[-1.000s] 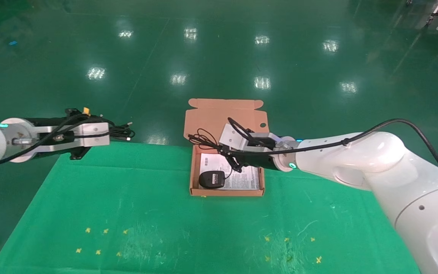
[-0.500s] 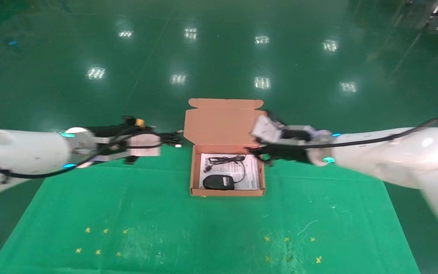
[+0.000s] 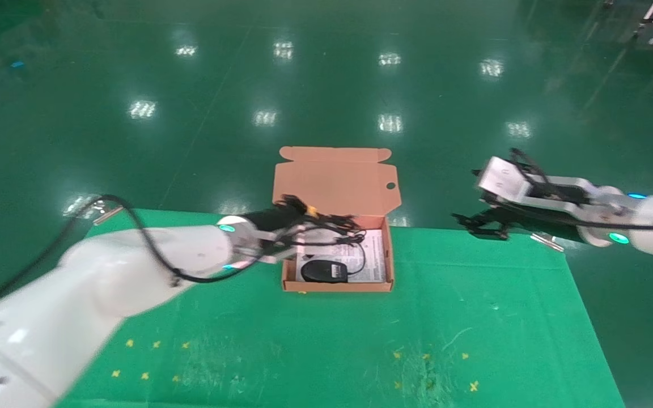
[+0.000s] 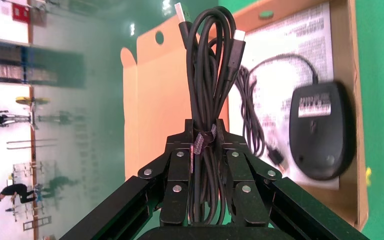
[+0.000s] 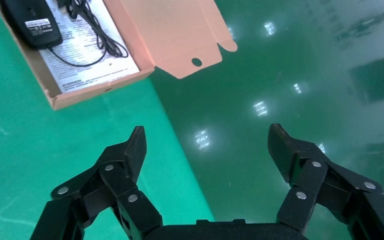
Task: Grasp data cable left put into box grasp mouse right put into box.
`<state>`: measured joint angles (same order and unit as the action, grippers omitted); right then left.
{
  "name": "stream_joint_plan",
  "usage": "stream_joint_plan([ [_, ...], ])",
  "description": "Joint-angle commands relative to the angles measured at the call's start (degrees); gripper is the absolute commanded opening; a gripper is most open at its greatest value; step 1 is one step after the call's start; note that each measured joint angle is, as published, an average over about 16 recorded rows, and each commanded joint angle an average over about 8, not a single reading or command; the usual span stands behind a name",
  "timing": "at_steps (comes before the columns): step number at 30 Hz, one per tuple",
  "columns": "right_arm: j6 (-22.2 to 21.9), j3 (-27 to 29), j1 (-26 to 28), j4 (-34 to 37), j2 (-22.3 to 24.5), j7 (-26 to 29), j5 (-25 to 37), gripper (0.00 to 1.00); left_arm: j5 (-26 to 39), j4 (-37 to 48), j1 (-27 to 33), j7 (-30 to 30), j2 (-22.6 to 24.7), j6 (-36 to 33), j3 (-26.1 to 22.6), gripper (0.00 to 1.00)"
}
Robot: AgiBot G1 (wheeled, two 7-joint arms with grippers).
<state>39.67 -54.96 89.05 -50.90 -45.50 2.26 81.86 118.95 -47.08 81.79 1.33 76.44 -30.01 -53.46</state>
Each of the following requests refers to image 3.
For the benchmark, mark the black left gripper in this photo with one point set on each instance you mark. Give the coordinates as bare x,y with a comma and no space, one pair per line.
272,218

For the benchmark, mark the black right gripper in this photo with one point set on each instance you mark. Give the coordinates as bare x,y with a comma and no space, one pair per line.
522,208

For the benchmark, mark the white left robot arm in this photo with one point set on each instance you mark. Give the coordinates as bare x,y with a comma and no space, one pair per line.
77,306

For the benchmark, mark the orange cardboard box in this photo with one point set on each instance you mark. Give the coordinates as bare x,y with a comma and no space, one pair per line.
332,181

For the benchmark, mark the silver metal table clip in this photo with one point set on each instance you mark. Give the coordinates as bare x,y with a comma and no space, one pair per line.
108,214
547,241

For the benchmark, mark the white printed instruction sheet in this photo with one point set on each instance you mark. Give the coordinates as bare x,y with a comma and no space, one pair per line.
374,255

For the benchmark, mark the green table mat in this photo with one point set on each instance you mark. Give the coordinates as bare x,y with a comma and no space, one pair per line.
360,340

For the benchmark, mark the blue tape scrap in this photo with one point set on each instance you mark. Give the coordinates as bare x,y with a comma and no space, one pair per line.
17,64

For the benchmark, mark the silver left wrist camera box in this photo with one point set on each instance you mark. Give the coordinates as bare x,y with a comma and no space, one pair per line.
281,246

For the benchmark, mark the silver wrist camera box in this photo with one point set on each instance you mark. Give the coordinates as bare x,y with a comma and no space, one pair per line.
281,246
505,178

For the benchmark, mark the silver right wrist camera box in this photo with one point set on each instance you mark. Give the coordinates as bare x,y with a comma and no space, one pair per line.
505,178

